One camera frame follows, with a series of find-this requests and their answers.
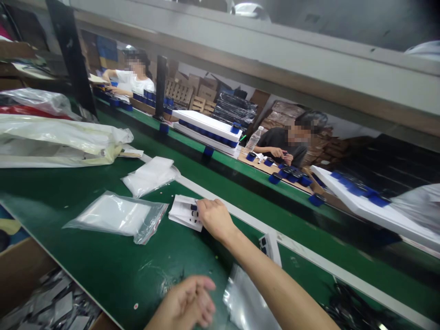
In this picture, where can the person's right fingers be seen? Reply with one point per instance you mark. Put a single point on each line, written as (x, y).
(201, 209)

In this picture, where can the row of blue round devices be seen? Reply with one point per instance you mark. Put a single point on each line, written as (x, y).
(115, 99)

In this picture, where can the thin black post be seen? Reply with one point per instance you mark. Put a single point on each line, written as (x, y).
(160, 86)

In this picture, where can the person's left fingers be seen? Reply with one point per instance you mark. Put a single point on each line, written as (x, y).
(205, 302)

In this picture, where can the zip bag of white sheets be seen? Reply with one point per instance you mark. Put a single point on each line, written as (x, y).
(117, 216)

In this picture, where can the brown cardboard sheet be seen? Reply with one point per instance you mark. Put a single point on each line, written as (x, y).
(256, 163)

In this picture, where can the stack of black wrapped boxes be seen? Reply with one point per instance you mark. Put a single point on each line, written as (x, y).
(235, 106)

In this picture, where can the clear water bottle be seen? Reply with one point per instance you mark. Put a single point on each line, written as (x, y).
(253, 139)

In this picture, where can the wide black post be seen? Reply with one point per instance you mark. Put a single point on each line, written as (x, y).
(74, 58)

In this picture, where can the stack of white printed leaflets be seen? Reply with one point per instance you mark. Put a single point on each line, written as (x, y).
(184, 211)

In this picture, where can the cardboard box of silver packets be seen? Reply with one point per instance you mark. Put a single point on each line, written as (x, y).
(41, 295)

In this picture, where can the grey overhead beam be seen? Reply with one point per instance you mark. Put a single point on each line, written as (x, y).
(275, 65)

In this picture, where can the wooden pallet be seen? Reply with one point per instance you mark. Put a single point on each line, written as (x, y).
(203, 105)

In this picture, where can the blue round device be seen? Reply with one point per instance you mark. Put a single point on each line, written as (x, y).
(208, 152)
(316, 200)
(164, 128)

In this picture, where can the long white foam tray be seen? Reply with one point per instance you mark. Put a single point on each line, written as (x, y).
(364, 202)

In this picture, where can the group of blue round devices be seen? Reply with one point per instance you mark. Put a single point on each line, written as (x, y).
(290, 175)

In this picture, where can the person's left hand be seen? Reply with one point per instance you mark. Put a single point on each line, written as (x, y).
(185, 302)

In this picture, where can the clear bag with red contents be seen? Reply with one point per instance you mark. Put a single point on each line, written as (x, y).
(31, 101)

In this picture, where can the large white plastic bag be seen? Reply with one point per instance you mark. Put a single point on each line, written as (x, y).
(51, 137)

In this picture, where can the clear plastic bag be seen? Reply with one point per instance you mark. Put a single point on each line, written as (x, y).
(247, 302)

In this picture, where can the stack of white foam pouches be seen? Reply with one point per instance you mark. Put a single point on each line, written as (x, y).
(151, 175)

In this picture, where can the person's right hand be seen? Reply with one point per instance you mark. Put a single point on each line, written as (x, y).
(216, 218)

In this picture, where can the white foam trays with blue devices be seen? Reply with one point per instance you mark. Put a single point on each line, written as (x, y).
(206, 129)

